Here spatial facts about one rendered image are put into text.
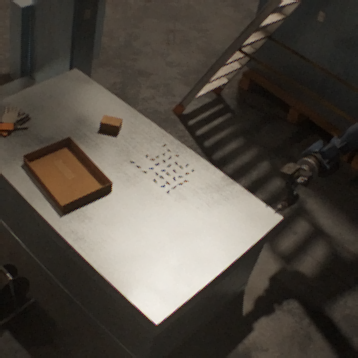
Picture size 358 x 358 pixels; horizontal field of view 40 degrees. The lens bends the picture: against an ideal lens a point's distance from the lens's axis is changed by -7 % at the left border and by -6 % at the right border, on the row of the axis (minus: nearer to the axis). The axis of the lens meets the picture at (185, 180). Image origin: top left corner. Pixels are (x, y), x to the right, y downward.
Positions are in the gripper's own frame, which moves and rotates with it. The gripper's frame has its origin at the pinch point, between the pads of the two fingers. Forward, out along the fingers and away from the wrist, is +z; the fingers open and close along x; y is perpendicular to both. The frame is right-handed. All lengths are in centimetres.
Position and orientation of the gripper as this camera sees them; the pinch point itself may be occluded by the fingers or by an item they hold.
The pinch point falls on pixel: (290, 183)
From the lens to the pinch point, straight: 283.5
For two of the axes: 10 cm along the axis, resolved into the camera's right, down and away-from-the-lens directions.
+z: -6.6, 4.3, -6.1
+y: -0.9, -8.6, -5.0
